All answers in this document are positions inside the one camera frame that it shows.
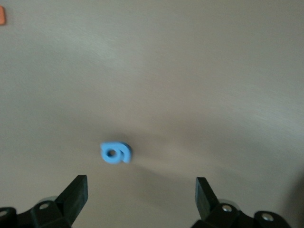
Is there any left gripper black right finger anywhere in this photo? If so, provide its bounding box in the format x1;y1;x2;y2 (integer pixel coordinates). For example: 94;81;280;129
190;176;290;228

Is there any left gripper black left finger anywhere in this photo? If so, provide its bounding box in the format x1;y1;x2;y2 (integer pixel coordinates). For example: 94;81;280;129
0;174;89;228

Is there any blue foam digit six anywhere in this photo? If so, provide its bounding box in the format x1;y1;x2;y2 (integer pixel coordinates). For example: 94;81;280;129
100;142;132;164

